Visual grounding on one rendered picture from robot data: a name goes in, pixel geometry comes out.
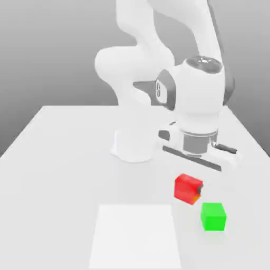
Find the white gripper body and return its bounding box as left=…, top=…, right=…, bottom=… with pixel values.
left=161, top=145, right=244, bottom=173

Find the small red cube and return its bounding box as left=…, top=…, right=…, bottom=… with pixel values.
left=173, top=173, right=204, bottom=206

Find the small green cube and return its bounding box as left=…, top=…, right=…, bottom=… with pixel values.
left=200, top=202, right=227, bottom=232

